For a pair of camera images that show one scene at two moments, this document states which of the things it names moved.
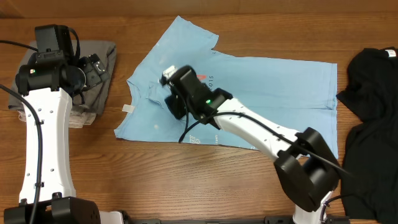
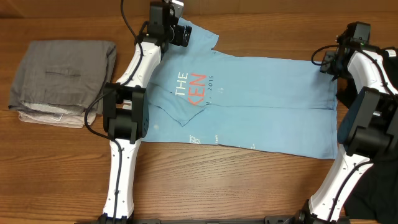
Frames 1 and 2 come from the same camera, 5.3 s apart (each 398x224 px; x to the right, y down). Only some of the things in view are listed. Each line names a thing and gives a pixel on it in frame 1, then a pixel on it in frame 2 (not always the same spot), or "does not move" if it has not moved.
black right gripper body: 178,105 to 332,65
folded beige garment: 76,120 does not move
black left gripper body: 92,76 to 175,33
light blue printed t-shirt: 293,96 does not move
